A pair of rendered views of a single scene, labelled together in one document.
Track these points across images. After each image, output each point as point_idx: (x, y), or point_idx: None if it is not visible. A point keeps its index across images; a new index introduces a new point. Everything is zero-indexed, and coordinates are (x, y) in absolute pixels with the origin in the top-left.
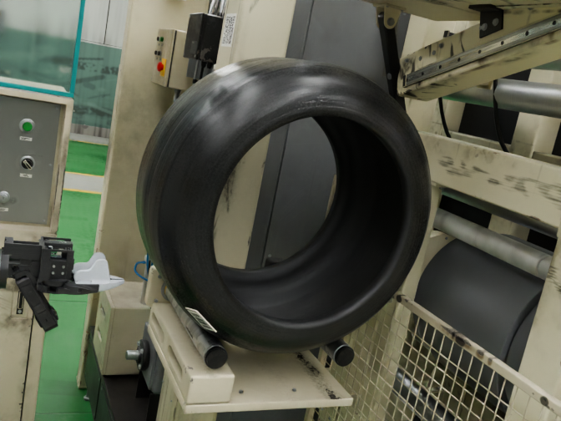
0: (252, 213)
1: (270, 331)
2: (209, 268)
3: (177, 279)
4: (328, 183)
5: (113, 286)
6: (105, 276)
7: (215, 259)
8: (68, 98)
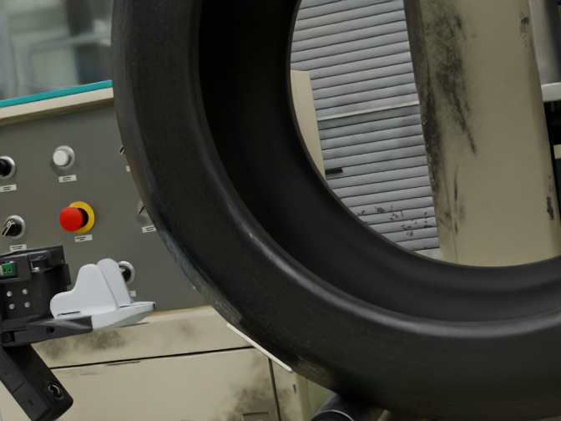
0: (535, 142)
1: (431, 352)
2: (221, 219)
3: (187, 265)
4: None
5: (123, 317)
6: (104, 299)
7: (225, 194)
8: None
